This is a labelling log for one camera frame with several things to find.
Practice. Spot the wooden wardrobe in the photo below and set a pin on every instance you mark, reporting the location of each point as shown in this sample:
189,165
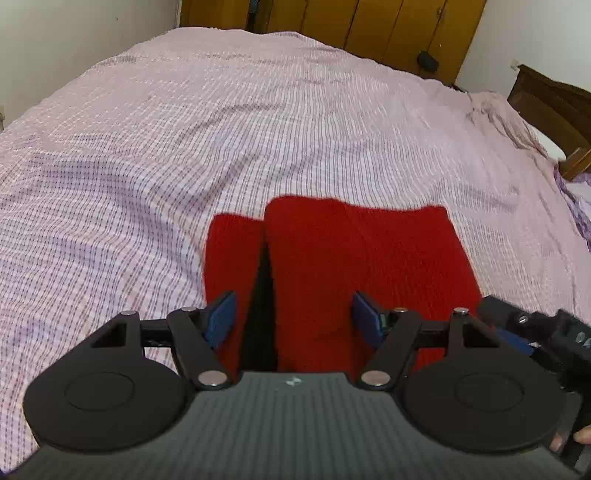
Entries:
392,33

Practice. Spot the person's right hand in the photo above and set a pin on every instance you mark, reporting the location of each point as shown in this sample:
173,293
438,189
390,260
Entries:
582,437

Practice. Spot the pink checked bed sheet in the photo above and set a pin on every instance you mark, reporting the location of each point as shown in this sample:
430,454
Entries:
109,185

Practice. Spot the black wardrobe door handle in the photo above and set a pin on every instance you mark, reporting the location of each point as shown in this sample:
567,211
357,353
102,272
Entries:
427,62

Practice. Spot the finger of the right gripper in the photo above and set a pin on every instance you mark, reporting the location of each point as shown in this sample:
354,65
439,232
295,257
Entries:
494,311
518,343

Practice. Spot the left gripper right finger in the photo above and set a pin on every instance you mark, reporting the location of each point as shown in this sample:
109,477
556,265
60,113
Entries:
458,381

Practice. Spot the red knitted sweater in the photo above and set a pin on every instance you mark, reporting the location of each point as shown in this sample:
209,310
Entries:
294,273

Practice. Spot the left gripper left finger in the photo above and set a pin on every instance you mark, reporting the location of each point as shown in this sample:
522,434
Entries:
130,380

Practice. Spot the dark wooden headboard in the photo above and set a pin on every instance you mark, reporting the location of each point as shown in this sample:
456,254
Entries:
560,111

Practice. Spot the purple pillow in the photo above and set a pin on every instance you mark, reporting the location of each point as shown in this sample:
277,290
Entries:
576,193

